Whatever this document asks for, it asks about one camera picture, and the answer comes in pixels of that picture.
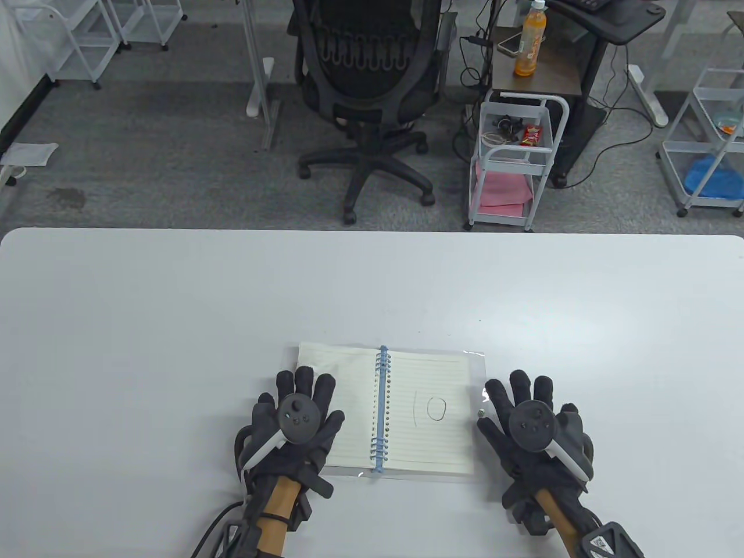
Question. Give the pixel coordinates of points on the person's left hand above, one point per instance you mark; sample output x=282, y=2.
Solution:
x=305, y=381

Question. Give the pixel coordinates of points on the person's right hand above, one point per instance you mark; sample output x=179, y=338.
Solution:
x=519, y=386

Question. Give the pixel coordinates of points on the blue spiral lined notebook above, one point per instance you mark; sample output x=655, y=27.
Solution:
x=430, y=407

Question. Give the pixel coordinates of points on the person's right forearm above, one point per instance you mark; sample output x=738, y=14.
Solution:
x=549, y=505

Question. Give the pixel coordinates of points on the person's left forearm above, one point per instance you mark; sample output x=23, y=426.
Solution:
x=282, y=494

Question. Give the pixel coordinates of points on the grey white handheld controller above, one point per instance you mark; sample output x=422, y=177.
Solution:
x=532, y=424
x=297, y=418

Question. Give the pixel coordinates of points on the pink cloth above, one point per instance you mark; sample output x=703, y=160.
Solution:
x=500, y=189

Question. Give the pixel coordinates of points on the small white rolling cart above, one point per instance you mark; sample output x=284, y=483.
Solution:
x=537, y=168

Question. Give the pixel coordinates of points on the red snack packet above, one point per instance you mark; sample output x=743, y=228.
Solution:
x=531, y=135

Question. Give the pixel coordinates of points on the black computer tower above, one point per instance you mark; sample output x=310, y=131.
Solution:
x=581, y=139

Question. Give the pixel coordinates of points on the blue cloth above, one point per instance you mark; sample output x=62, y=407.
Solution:
x=712, y=177

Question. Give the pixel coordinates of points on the brown side table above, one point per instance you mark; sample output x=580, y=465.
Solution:
x=558, y=75

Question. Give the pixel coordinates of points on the white desk leg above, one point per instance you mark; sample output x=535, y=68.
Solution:
x=645, y=93
x=256, y=70

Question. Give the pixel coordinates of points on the black mesh office chair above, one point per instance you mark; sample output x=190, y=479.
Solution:
x=366, y=70

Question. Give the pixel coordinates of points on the orange packet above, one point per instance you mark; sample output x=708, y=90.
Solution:
x=729, y=123

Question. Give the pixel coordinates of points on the orange drink bottle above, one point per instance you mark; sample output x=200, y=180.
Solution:
x=530, y=46

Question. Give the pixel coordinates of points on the white smartphone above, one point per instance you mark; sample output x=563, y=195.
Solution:
x=508, y=43

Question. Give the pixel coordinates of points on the white cloth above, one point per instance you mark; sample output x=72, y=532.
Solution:
x=29, y=154

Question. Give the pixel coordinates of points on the black desk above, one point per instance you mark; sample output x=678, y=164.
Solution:
x=630, y=23

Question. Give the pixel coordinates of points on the black keyboard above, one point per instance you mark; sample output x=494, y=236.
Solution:
x=587, y=4

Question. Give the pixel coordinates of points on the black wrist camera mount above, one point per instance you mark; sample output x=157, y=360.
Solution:
x=610, y=540
x=241, y=540

